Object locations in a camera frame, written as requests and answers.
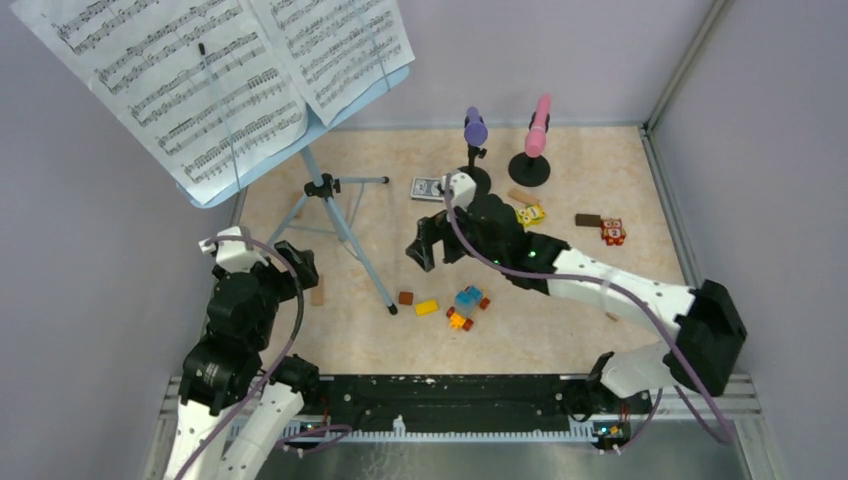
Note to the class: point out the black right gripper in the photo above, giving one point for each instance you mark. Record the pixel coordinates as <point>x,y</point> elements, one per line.
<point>421,249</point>

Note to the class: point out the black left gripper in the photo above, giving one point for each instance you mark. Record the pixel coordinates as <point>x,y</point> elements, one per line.
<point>302,263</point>

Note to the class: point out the light blue music stand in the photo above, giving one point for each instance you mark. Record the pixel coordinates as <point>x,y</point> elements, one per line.
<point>326,183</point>

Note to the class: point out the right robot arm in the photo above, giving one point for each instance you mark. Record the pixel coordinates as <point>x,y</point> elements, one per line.
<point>701,332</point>

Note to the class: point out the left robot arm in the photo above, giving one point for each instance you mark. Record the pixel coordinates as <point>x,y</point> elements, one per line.
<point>231,410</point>

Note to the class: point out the wooden block near left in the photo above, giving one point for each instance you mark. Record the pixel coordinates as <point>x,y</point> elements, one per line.
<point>317,293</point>

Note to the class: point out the blue playing card box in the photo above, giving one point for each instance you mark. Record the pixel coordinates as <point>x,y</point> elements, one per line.
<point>426,189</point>

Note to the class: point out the brown wooden cylinder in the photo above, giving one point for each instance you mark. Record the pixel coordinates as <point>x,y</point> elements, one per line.
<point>405,298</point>

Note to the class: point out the wooden block far left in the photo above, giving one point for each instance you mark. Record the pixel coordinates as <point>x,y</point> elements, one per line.
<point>297,207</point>

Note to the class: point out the yellow wooden block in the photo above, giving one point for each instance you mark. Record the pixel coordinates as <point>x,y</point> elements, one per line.
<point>426,307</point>

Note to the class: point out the black left microphone stand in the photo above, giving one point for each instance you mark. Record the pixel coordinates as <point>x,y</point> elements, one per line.
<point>477,173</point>

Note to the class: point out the blue toy brick car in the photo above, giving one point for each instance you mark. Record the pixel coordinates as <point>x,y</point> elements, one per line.
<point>467,303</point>

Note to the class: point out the light wooden block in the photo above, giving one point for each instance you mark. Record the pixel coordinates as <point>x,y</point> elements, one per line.
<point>523,197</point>

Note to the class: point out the yellow owl number block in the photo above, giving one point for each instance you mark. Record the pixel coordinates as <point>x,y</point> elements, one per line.
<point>530,215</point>

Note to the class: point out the purple toy microphone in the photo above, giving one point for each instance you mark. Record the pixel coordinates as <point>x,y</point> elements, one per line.
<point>475,130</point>

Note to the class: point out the pink toy microphone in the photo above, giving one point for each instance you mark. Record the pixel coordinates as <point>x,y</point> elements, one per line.
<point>536,138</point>

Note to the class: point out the dark brown wooden block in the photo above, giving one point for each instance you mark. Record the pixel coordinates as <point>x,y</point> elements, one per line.
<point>588,220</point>

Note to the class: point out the red owl number block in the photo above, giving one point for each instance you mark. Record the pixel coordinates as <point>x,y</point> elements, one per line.
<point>612,231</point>

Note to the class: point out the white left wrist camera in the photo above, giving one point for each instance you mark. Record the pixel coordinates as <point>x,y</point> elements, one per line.
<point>234,256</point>

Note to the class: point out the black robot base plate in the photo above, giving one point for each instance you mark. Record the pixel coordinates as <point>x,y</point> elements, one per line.
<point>521,403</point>

